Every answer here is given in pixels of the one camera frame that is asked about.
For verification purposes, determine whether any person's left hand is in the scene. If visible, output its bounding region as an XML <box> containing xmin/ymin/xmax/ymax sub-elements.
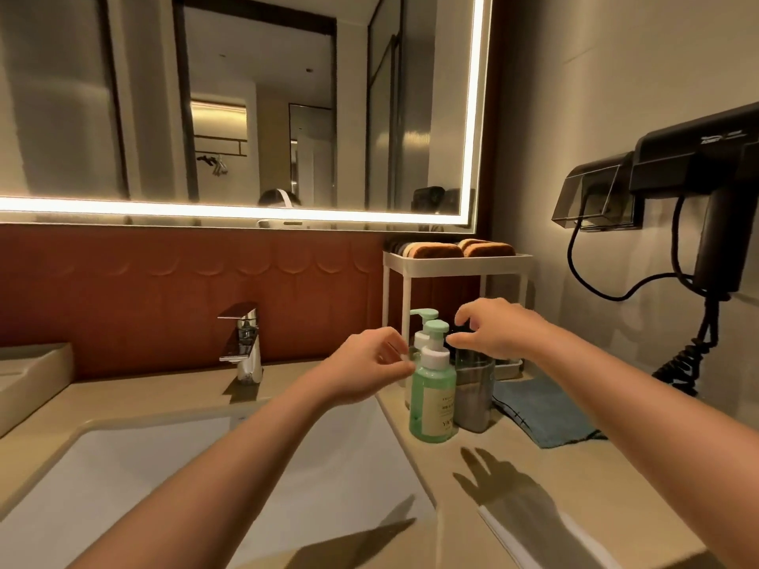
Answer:
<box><xmin>323</xmin><ymin>327</ymin><xmax>417</xmax><ymax>409</ymax></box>

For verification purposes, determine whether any person's right hand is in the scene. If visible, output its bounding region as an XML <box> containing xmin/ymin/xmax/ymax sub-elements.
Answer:
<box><xmin>453</xmin><ymin>298</ymin><xmax>556</xmax><ymax>362</ymax></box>

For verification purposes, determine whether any grey clear pump bottle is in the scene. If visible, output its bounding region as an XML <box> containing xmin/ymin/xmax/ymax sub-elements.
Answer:
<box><xmin>449</xmin><ymin>327</ymin><xmax>496</xmax><ymax>433</ymax></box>

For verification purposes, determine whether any person's right forearm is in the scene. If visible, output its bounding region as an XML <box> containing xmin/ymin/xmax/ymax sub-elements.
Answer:
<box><xmin>534</xmin><ymin>318</ymin><xmax>759</xmax><ymax>569</ymax></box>

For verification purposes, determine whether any person's left forearm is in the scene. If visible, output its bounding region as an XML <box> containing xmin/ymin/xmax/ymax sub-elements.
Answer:
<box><xmin>67</xmin><ymin>364</ymin><xmax>352</xmax><ymax>569</ymax></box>

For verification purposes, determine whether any white pump bottle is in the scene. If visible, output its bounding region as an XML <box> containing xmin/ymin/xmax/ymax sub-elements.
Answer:
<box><xmin>405</xmin><ymin>308</ymin><xmax>442</xmax><ymax>411</ymax></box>

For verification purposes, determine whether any white shelf rack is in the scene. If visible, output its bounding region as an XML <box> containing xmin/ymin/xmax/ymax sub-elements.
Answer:
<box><xmin>382</xmin><ymin>250</ymin><xmax>534</xmax><ymax>380</ymax></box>

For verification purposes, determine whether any brown rolled towel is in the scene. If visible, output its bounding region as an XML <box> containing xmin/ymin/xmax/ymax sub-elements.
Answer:
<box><xmin>398</xmin><ymin>241</ymin><xmax>464</xmax><ymax>260</ymax></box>
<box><xmin>458</xmin><ymin>238</ymin><xmax>517</xmax><ymax>259</ymax></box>

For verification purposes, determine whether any green soap pump bottle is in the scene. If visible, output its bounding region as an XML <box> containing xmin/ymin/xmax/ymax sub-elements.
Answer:
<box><xmin>408</xmin><ymin>320</ymin><xmax>458</xmax><ymax>444</ymax></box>

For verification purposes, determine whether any blue cloth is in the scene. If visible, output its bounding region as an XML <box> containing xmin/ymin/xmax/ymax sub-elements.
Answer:
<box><xmin>491</xmin><ymin>376</ymin><xmax>607</xmax><ymax>450</ymax></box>

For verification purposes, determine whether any chrome faucet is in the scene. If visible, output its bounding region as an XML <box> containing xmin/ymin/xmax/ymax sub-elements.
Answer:
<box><xmin>217</xmin><ymin>301</ymin><xmax>264</xmax><ymax>386</ymax></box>

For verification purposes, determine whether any black socket cover box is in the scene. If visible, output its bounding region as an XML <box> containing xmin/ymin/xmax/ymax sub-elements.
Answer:
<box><xmin>551</xmin><ymin>152</ymin><xmax>645</xmax><ymax>232</ymax></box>

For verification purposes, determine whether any white sink basin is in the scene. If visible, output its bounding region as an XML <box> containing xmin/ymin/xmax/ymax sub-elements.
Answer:
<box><xmin>0</xmin><ymin>396</ymin><xmax>438</xmax><ymax>569</ymax></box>

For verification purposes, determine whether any beige tray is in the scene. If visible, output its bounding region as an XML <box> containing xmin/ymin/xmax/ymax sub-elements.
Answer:
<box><xmin>0</xmin><ymin>342</ymin><xmax>76</xmax><ymax>439</ymax></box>

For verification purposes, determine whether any black hair dryer cord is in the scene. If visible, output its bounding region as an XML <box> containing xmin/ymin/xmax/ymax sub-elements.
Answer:
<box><xmin>566</xmin><ymin>192</ymin><xmax>731</xmax><ymax>399</ymax></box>

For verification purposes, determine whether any lit-frame wall mirror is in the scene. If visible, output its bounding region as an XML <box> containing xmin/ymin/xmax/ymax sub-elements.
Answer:
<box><xmin>0</xmin><ymin>0</ymin><xmax>495</xmax><ymax>234</ymax></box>

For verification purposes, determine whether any black wall hair dryer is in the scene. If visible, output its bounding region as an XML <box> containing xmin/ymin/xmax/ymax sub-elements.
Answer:
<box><xmin>628</xmin><ymin>101</ymin><xmax>759</xmax><ymax>301</ymax></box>

